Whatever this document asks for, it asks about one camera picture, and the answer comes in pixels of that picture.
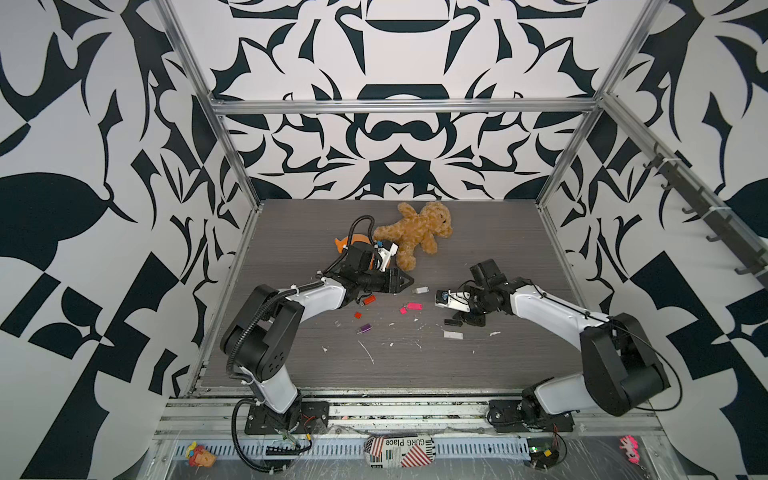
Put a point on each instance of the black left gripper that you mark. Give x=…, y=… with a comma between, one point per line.
x=391, y=278

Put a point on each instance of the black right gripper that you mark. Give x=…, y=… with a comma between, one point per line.
x=466, y=318

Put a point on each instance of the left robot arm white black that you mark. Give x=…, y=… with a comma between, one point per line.
x=258, y=342

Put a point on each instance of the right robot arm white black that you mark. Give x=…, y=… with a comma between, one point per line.
x=620, y=370

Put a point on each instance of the purple usb drive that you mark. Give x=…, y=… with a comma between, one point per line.
x=363, y=328

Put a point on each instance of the brown teddy bear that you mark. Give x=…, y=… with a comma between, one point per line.
x=416, y=228

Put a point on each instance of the white paper tag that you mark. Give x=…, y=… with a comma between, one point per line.
x=453, y=335

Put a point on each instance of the orange plush fish toy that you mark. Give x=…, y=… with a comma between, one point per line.
x=342, y=243

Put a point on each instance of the printed label sticker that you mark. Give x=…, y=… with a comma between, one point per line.
x=409, y=451

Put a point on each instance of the pink toy figure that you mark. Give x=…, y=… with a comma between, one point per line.
x=630, y=446

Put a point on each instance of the colourful small toy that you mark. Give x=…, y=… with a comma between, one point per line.
x=199, y=456

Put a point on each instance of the wall hook rack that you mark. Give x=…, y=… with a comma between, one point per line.
x=701, y=202

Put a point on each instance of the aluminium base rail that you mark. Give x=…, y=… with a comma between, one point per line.
x=363, y=412

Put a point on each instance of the aluminium frame post left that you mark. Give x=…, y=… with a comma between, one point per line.
x=184, y=60

